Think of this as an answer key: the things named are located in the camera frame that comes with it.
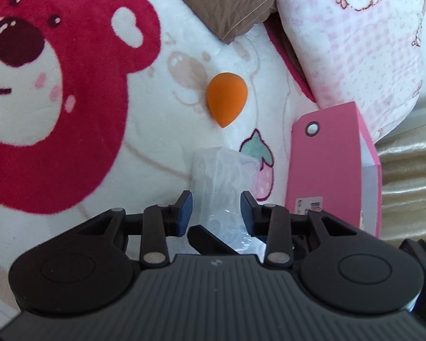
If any orange makeup sponge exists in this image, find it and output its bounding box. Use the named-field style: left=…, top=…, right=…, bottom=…
left=206, top=72, right=248, bottom=128

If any clear plastic bag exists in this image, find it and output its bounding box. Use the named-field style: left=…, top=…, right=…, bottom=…
left=191, top=147, right=265, bottom=258

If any pink checked pillow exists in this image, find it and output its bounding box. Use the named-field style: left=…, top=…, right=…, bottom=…
left=276, top=0, right=424, bottom=141

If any gold curtain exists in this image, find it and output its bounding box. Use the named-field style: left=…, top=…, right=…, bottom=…
left=377, top=10, right=426, bottom=246

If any pink cardboard box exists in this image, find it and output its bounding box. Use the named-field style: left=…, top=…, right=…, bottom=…
left=285, top=102, right=382, bottom=236

